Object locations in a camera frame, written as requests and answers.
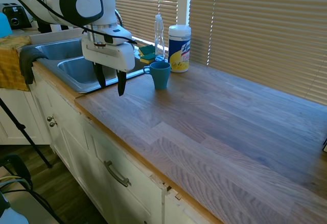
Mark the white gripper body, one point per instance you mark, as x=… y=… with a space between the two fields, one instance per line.
x=112 y=55

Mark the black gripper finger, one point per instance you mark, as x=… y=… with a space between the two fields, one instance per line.
x=100 y=77
x=121 y=83

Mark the teal ceramic mug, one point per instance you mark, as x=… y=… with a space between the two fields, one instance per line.
x=160 y=77

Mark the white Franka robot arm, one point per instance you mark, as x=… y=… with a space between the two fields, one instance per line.
x=56 y=1

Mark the stainless steel double sink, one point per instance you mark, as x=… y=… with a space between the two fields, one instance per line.
x=69 y=68

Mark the green and yellow sponge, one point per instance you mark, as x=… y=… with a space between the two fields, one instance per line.
x=146 y=59
x=146 y=49

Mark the clear dish soap bottle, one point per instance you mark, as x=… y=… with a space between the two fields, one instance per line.
x=159 y=37

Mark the round metal cabinet knob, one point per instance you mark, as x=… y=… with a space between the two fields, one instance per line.
x=53 y=124
x=50 y=118

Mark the Lysol wipes canister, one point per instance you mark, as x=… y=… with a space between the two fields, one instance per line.
x=179 y=50

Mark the white kitchen base cabinet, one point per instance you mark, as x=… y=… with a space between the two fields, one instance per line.
x=84 y=142

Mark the black canister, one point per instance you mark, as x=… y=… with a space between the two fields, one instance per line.
x=44 y=27

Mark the grey dish cloth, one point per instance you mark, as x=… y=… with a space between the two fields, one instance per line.
x=26 y=60

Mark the white side cabinet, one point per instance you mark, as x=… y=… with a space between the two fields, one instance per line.
x=18 y=116

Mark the yellow patterned towel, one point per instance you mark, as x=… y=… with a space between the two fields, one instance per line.
x=9 y=63

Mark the black tripod leg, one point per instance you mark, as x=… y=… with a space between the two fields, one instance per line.
x=23 y=132

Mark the black toaster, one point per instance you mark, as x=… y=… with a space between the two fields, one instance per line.
x=16 y=17

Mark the light blue plastic object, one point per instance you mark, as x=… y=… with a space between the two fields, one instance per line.
x=4 y=27

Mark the beige wide window blind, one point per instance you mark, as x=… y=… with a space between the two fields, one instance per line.
x=260 y=32

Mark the dark object with white edge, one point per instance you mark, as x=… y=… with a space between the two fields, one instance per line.
x=325 y=146

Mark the white window frame post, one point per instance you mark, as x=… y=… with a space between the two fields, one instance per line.
x=184 y=1

